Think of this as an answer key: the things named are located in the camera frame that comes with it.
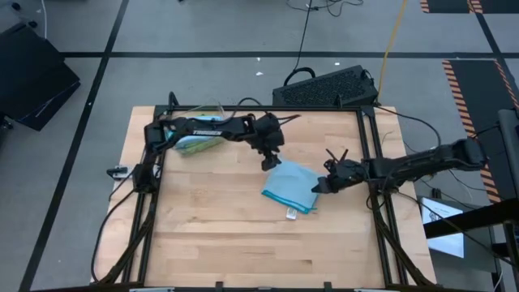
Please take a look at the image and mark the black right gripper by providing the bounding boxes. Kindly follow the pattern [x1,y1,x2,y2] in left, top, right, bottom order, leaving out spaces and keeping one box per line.
[311,148,368,195]

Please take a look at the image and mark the blue microfiber towel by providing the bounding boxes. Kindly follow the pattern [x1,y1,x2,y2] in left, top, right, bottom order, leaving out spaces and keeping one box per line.
[261,157,322,221]
[174,115,225,149]

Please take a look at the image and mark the green microfiber towel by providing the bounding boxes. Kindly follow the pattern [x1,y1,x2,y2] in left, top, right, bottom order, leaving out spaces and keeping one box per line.
[178,139,225,156]

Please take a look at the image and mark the clear plastic bin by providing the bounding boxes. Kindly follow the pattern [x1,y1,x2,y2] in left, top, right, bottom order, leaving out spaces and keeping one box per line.
[161,103,229,156]

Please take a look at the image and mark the black perforated computer case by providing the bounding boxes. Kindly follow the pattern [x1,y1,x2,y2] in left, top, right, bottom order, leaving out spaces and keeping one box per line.
[272,64,380,109]

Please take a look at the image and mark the white printed paper sheet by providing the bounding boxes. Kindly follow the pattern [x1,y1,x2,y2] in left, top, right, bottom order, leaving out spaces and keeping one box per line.
[421,196,465,260]

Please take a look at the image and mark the black metal stand beam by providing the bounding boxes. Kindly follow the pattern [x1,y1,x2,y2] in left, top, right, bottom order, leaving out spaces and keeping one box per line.
[423,198,519,240]

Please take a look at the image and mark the black mat with orange stripes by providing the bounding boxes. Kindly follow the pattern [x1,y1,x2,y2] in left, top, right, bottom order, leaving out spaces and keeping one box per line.
[441,59,519,204]
[419,0,519,15]

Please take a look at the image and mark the large black equipment case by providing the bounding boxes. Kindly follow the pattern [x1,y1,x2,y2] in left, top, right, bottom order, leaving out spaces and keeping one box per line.
[0,22,82,131]

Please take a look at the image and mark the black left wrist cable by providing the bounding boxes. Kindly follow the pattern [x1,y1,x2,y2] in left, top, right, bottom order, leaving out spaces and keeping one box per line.
[221,96,302,125]

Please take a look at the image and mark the black metal table frame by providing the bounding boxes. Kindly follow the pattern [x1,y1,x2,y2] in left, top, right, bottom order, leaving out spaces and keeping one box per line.
[91,91,437,292]

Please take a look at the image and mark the black cable loop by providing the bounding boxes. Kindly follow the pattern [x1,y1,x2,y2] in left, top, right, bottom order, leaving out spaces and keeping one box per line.
[282,67,317,87]

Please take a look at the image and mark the black hanging cable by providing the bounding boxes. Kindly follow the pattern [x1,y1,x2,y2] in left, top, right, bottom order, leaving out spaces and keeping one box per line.
[285,0,366,72]

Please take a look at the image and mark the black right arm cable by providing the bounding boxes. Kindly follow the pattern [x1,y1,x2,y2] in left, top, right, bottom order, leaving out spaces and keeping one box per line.
[375,105,443,152]

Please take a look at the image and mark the silver left base bracket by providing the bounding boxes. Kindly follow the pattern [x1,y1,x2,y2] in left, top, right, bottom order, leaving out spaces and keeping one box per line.
[107,165,135,180]

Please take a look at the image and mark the yellow cable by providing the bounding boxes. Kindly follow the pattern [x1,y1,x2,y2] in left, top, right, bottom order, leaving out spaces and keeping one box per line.
[375,0,410,102]

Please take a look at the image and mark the black left arm base cable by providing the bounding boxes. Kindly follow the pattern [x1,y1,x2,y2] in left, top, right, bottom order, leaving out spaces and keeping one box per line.
[90,188,139,284]

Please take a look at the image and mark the thin white cable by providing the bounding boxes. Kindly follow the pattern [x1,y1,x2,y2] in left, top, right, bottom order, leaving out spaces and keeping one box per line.
[40,0,49,41]

